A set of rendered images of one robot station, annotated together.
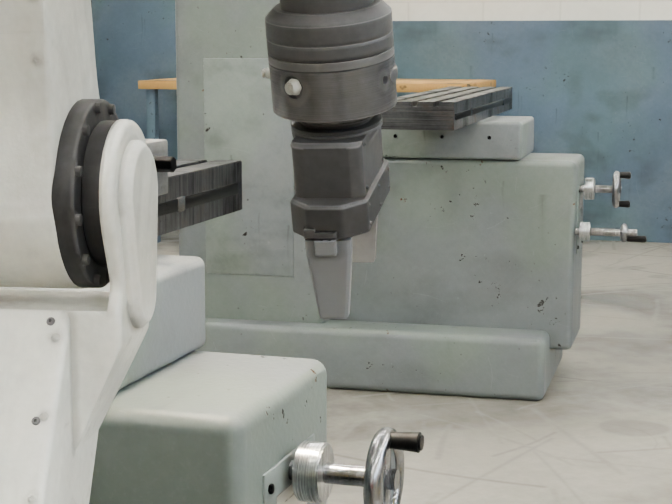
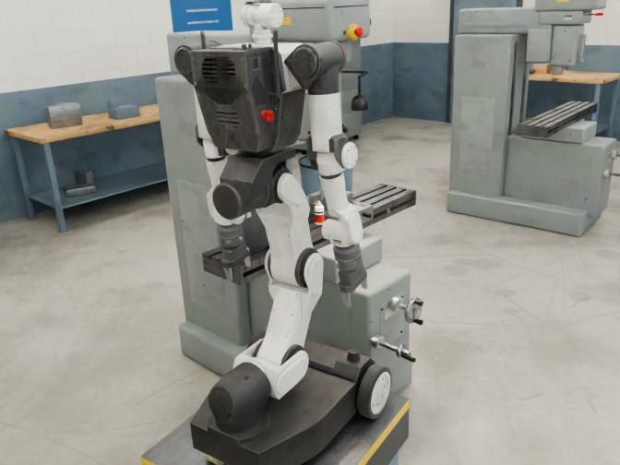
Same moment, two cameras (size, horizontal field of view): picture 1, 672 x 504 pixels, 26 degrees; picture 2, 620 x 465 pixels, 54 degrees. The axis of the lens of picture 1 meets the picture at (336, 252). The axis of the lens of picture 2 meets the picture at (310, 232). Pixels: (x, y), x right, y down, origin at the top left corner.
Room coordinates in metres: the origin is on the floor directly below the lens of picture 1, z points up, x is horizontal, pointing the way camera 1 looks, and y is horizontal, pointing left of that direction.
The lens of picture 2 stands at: (-0.64, -0.69, 1.88)
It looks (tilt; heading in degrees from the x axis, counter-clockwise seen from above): 21 degrees down; 26
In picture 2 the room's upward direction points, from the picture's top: 3 degrees counter-clockwise
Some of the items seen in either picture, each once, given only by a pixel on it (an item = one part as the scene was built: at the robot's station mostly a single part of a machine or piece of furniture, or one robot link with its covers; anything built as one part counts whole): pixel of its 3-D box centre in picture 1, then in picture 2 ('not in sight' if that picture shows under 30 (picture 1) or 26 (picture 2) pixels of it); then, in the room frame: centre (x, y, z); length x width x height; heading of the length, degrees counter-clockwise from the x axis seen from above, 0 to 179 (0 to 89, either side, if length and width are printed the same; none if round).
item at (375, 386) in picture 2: not in sight; (375, 390); (1.17, -0.04, 0.50); 0.20 x 0.05 x 0.20; 172
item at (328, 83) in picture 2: not in sight; (319, 68); (0.94, 0.04, 1.70); 0.12 x 0.09 x 0.14; 172
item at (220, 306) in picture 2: not in sight; (234, 221); (1.95, 1.04, 0.78); 0.50 x 0.47 x 1.56; 73
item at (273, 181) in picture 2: not in sight; (267, 184); (0.97, 0.26, 1.34); 0.14 x 0.13 x 0.12; 82
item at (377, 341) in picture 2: not in sight; (393, 347); (1.47, -0.01, 0.50); 0.22 x 0.06 x 0.06; 73
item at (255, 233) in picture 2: not in sight; (248, 223); (1.38, 0.59, 1.02); 0.22 x 0.12 x 0.20; 164
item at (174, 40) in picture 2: not in sight; (234, 53); (1.92, 0.93, 1.66); 0.80 x 0.23 x 0.20; 73
